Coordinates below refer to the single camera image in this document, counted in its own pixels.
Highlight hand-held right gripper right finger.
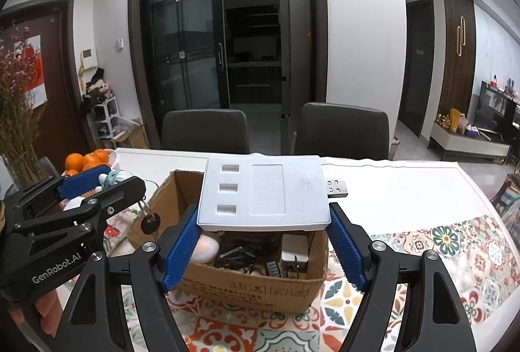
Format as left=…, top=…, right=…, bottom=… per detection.
left=327, top=202, right=478, bottom=352

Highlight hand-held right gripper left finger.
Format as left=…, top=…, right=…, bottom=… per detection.
left=61, top=203, right=202, bottom=352

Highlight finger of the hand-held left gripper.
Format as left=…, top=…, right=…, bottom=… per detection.
left=12, top=164, right=112, bottom=220
left=12, top=176, right=147, bottom=252

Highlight beige round object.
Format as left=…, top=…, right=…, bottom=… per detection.
left=191, top=233, right=222, bottom=265

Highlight key ring with black fob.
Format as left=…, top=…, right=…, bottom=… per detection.
left=137, top=198, right=161, bottom=234

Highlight black charging cable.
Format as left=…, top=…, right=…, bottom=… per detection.
left=213, top=236, right=285, bottom=275

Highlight cardboard box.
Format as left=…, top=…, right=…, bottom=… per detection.
left=128, top=170, right=330, bottom=314

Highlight white rectangular USB hub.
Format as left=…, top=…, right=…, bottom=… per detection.
left=196, top=155, right=350, bottom=233

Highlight person's left hand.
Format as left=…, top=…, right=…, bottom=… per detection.
left=8, top=288, right=62, bottom=322

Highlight pile of oranges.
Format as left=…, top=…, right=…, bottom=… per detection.
left=65, top=149, right=112, bottom=176

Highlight white charger plug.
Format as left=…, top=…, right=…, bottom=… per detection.
left=280, top=233, right=309, bottom=277

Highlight white storage shelf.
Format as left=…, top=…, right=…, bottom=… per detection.
left=91, top=97, right=123, bottom=139

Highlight brown wooden door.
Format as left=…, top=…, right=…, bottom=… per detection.
left=0, top=0, right=88, bottom=170

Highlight dried pink flower bouquet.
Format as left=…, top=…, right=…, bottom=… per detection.
left=0, top=23, right=45, bottom=190

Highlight plush toys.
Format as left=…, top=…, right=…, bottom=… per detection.
left=83, top=68, right=114, bottom=101

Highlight grey dining chair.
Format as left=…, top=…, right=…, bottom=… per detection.
left=294, top=102, right=390, bottom=162
left=162, top=109, right=250, bottom=153

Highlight floral patterned tablecloth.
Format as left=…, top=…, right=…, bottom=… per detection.
left=57, top=208, right=516, bottom=352

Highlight red white door decoration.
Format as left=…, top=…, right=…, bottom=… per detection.
left=16, top=34, right=43, bottom=109

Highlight glass sliding door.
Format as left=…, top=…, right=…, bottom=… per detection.
left=140, top=0, right=228, bottom=150

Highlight white television cabinet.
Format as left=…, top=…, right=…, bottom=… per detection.
left=428, top=120, right=513, bottom=163

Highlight chair with patterned cushion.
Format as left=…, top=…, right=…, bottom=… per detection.
left=489, top=177, right=520, bottom=231

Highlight dark shelving unit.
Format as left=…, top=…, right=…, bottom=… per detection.
left=225, top=5, right=281, bottom=105

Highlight dark interior door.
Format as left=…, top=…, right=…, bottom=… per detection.
left=398, top=0, right=435, bottom=137

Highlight grey door panel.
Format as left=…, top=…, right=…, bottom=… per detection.
left=278, top=0, right=326, bottom=119

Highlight teal lanyard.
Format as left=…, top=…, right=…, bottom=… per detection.
left=98, top=169, right=133, bottom=190

